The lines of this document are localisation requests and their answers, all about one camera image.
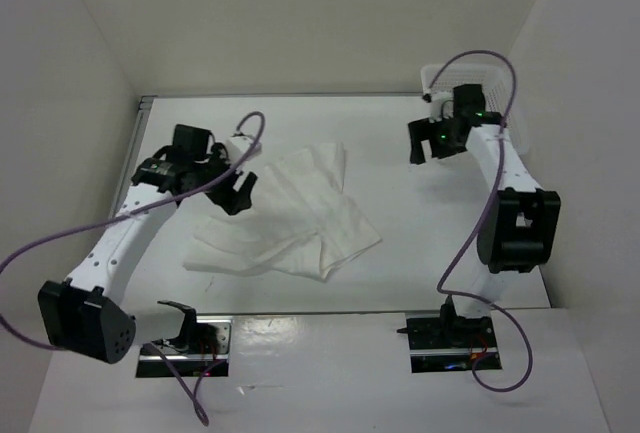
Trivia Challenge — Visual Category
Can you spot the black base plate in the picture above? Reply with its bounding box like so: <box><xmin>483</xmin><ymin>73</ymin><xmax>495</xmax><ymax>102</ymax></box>
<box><xmin>397</xmin><ymin>313</ymin><xmax>502</xmax><ymax>373</ymax></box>
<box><xmin>135</xmin><ymin>315</ymin><xmax>233</xmax><ymax>379</ymax></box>

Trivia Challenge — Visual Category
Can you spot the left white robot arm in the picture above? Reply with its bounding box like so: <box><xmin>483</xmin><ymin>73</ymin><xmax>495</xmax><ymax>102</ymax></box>
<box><xmin>38</xmin><ymin>124</ymin><xmax>260</xmax><ymax>364</ymax></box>

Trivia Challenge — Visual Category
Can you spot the white pleated skirt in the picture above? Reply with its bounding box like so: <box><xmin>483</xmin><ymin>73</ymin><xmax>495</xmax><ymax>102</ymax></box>
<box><xmin>183</xmin><ymin>142</ymin><xmax>382</xmax><ymax>282</ymax></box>

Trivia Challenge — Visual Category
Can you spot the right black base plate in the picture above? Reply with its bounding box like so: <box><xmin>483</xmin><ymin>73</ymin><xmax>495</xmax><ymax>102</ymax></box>
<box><xmin>397</xmin><ymin>313</ymin><xmax>502</xmax><ymax>373</ymax></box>

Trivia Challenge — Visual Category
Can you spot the white plastic mesh basket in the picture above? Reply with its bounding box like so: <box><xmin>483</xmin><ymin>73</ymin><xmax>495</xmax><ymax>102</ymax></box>
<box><xmin>421</xmin><ymin>62</ymin><xmax>530</xmax><ymax>157</ymax></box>

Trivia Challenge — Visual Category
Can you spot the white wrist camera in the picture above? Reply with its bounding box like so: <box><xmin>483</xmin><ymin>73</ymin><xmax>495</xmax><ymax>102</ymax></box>
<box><xmin>423</xmin><ymin>92</ymin><xmax>454</xmax><ymax>122</ymax></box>
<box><xmin>224</xmin><ymin>134</ymin><xmax>262</xmax><ymax>164</ymax></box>

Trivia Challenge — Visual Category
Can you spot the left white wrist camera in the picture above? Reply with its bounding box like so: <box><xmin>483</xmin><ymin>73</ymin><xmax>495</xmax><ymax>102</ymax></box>
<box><xmin>224</xmin><ymin>134</ymin><xmax>262</xmax><ymax>164</ymax></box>

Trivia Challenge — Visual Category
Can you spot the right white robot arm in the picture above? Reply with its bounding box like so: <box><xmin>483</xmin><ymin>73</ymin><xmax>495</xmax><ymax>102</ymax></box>
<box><xmin>408</xmin><ymin>84</ymin><xmax>561</xmax><ymax>346</ymax></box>

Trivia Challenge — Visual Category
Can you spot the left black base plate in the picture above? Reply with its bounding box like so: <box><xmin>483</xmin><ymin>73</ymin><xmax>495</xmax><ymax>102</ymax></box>
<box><xmin>135</xmin><ymin>315</ymin><xmax>233</xmax><ymax>379</ymax></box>

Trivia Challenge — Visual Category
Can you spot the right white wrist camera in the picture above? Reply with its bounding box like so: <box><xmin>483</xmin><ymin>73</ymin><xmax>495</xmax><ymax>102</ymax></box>
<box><xmin>423</xmin><ymin>92</ymin><xmax>454</xmax><ymax>122</ymax></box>

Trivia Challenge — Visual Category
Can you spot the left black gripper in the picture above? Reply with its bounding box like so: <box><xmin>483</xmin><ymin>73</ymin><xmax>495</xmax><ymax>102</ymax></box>
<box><xmin>193</xmin><ymin>143</ymin><xmax>258</xmax><ymax>215</ymax></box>

